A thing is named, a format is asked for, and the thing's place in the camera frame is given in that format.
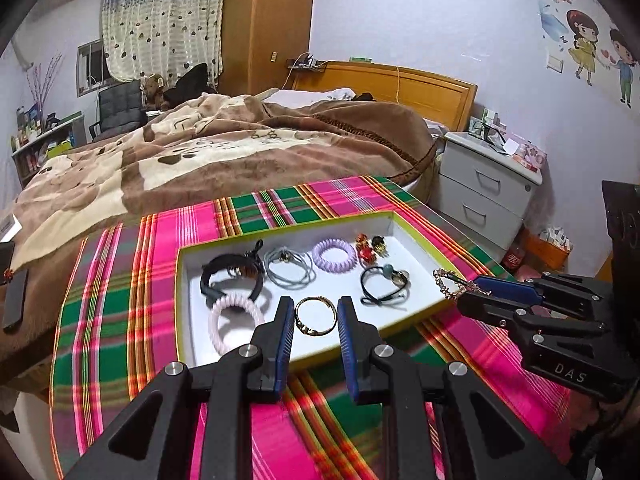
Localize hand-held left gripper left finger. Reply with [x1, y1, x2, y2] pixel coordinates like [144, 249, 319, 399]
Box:
[65, 296, 296, 480]

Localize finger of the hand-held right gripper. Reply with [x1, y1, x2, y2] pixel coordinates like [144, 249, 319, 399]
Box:
[469, 274, 612, 321]
[456, 291, 619, 342]

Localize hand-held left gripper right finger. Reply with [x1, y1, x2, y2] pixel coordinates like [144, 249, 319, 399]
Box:
[337, 296, 576, 480]

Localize gold bangle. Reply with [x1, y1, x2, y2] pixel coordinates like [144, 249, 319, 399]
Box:
[293, 295, 339, 336]

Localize black hair tie grey bead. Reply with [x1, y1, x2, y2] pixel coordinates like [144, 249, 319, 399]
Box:
[359, 264, 412, 307]

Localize gold chain bracelet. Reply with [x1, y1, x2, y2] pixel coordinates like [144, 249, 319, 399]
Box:
[432, 268, 494, 304]

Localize pale pink spiral hair tie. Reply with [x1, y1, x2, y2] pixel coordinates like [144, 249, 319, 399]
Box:
[207, 295, 266, 356]

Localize white tray with green rim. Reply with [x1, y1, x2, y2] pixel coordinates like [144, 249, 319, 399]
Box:
[175, 211, 481, 373]

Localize red bead hair clip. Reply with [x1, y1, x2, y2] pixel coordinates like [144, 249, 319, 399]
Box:
[355, 233, 377, 264]

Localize black strap bracelet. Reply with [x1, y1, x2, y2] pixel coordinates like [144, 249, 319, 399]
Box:
[199, 240, 274, 307]

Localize red soda can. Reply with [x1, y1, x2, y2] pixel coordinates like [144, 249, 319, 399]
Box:
[502, 247, 526, 274]

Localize orange cardboard box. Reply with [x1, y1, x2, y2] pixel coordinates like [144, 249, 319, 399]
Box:
[524, 227, 574, 271]

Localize white nightstand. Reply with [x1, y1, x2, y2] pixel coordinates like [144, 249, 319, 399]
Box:
[437, 131, 544, 252]

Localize pink box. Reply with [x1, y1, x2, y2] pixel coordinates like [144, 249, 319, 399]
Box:
[517, 142, 546, 171]

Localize black eyeglasses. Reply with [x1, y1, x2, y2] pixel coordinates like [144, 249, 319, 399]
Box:
[472, 119, 506, 149]

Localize pink green plaid cloth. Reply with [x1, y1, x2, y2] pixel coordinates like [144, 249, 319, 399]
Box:
[47, 175, 574, 480]

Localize green white box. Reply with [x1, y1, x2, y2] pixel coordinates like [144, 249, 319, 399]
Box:
[468, 108, 496, 134]

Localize bed with brown blanket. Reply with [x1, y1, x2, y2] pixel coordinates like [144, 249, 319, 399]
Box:
[0, 92, 437, 392]

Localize wooden bed headboard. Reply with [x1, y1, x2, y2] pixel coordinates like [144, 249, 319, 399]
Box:
[290, 60, 479, 134]

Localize white pillow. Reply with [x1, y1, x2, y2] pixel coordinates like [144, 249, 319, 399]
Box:
[257, 87, 359, 107]

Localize black cloth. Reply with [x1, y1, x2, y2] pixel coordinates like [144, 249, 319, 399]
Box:
[162, 62, 219, 109]

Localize black phone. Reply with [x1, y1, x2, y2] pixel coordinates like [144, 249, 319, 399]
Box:
[2, 267, 30, 334]

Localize brown teddy bear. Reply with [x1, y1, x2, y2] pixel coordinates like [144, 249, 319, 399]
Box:
[139, 73, 169, 111]

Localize black chair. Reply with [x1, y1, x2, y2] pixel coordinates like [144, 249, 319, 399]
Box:
[88, 80, 149, 144]

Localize black pouch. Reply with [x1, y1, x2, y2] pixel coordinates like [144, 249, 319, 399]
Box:
[0, 240, 16, 286]

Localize white shelf with bottles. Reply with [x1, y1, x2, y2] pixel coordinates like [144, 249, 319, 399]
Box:
[11, 105, 86, 189]

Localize wooden wardrobe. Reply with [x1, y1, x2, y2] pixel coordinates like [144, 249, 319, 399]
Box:
[220, 0, 319, 97]

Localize window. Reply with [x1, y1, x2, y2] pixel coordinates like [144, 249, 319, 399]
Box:
[76, 39, 109, 99]

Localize cream heart print curtain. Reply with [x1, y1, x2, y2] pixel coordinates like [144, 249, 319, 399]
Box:
[99, 0, 225, 84]

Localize purple decorative branches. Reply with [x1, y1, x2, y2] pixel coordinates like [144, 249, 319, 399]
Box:
[27, 52, 64, 116]

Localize grey hair ties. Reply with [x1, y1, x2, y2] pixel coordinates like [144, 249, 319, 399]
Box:
[263, 245, 317, 289]

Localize purple spiral hair tie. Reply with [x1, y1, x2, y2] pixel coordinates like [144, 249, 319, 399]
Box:
[312, 239, 357, 272]

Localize cartoon couple wall sticker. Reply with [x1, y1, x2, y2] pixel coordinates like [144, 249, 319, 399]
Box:
[470, 0, 640, 109]

